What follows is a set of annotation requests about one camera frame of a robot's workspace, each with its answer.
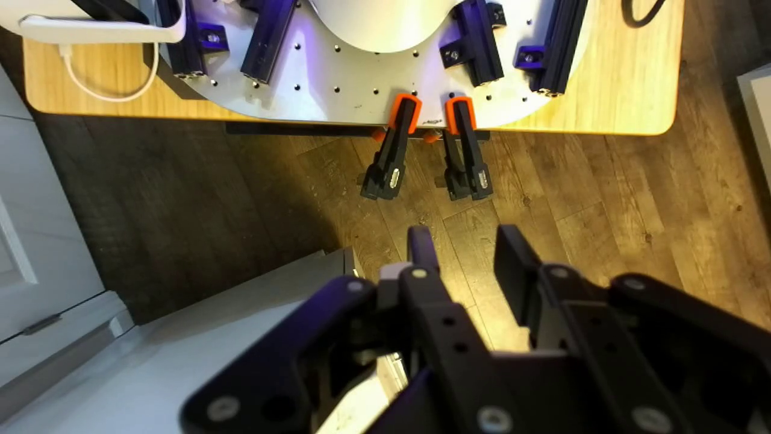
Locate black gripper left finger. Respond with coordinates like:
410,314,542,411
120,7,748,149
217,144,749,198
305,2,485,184
179,225,517,434

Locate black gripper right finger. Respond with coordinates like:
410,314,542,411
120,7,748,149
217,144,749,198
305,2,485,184
495,225,771,434

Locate orange black bar clamp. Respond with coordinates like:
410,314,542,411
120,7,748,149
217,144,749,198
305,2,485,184
438,91,496,203
360,91,424,203

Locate white drawer cabinet marble top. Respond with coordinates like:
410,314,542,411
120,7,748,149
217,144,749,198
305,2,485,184
0,245,413,434

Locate white panelled door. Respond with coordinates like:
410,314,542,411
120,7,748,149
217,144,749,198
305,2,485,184
0,67,138,390

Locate white power strip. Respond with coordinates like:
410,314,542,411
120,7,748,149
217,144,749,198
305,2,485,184
18,0,191,49

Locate round silver base plate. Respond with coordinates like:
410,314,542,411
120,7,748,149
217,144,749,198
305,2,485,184
160,0,599,128

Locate black rail with blue bracket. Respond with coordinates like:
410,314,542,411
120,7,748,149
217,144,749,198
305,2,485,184
438,0,510,90
514,0,590,98
240,0,306,84
154,0,231,80

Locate black cable loop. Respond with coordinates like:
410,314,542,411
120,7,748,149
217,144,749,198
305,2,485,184
620,0,671,30

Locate thin white cable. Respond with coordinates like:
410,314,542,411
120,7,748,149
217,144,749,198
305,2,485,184
58,42,165,107

